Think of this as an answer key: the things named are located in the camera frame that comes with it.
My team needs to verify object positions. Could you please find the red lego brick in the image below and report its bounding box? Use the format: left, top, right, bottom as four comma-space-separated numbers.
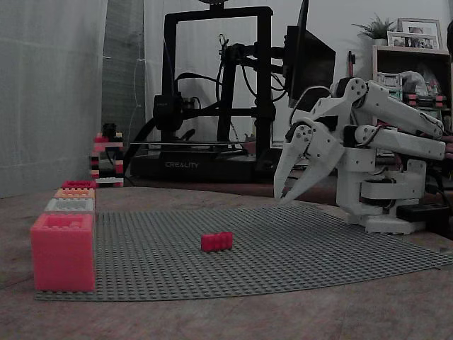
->
61, 180, 97, 190
200, 232, 234, 253

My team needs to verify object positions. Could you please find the grey Lego baseplate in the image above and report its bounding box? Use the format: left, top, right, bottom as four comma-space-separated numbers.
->
34, 200, 453, 302

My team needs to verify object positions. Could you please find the red black white brick tower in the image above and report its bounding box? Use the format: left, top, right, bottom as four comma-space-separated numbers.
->
89, 131, 125, 188

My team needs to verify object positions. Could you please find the flat red lego brick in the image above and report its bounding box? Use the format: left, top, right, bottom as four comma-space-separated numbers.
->
61, 180, 97, 190

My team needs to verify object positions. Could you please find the orange hollow brick block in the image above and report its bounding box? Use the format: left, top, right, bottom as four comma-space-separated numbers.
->
53, 188, 96, 200

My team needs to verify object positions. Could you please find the white hollow brick block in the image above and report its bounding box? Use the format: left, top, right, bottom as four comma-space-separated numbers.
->
44, 198, 96, 215

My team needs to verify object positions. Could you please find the pink hollow brick block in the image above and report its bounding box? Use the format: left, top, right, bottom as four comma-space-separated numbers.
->
30, 213, 96, 293

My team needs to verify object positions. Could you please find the black Creality 3D printer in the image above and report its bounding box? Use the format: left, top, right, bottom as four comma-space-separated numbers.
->
128, 0, 292, 184

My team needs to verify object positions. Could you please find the black computer monitor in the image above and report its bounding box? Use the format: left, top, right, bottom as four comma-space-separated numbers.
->
284, 0, 337, 108

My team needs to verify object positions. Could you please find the black power strip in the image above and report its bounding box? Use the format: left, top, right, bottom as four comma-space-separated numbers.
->
396, 203, 451, 225

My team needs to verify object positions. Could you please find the wooden shelf unit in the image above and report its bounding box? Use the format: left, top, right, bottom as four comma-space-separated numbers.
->
371, 45, 453, 157

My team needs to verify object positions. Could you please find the potted green plant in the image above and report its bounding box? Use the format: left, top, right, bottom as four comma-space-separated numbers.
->
352, 13, 398, 47

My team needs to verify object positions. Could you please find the grey curtain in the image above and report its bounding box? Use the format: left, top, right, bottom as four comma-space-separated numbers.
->
101, 0, 147, 144

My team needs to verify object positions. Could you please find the white sheer curtain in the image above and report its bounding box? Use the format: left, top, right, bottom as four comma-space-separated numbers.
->
0, 0, 108, 199

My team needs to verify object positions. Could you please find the small white picture frame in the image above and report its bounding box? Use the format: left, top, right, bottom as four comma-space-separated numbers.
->
386, 30, 438, 50

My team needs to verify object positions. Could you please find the large white picture frame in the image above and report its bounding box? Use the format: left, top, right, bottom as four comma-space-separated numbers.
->
396, 17, 442, 50

